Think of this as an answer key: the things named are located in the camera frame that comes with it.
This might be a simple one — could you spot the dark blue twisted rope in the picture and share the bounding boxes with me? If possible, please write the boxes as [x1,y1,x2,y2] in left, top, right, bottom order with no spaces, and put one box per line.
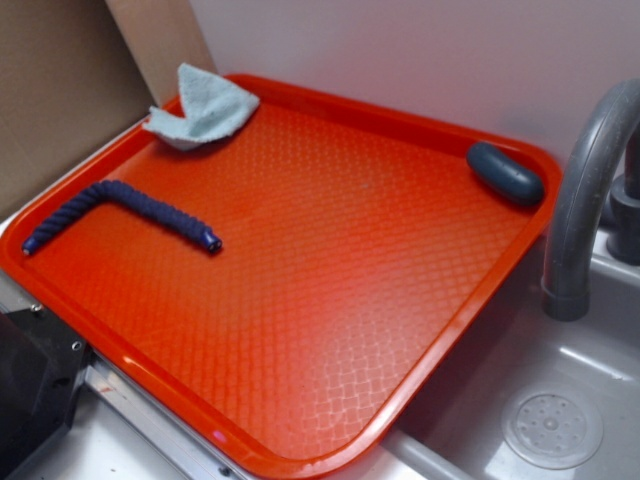
[21,179,224,257]

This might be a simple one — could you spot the light blue cloth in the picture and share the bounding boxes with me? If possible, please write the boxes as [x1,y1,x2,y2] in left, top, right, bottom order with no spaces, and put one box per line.
[142,63,260,151]

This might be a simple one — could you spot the grey curved faucet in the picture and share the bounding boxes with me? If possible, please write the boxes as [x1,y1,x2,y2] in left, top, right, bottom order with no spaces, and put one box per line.
[541,79,639,322]

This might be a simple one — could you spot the black metal block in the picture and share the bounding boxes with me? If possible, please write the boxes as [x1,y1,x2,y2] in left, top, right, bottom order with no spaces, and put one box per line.
[1,305,91,479]

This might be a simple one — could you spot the orange plastic tray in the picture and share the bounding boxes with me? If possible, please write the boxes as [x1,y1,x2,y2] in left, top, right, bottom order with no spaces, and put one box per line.
[1,75,561,479]

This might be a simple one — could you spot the dark grey oval soap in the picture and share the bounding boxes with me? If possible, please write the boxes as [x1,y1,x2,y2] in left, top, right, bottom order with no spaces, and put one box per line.
[466,142,545,206]

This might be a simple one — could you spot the round sink drain cover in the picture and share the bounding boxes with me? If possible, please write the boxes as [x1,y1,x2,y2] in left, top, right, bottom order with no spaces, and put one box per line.
[501,383,604,470]

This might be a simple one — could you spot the grey plastic sink basin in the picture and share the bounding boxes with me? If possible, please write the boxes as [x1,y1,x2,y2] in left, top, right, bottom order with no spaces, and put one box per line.
[389,234,640,480]

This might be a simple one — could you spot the silver aluminium rail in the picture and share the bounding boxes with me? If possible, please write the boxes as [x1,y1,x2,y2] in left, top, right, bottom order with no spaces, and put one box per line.
[1,277,244,479]

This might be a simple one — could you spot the brown cardboard panel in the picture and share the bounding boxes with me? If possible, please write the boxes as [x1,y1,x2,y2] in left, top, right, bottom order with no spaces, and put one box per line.
[1,1,214,218]

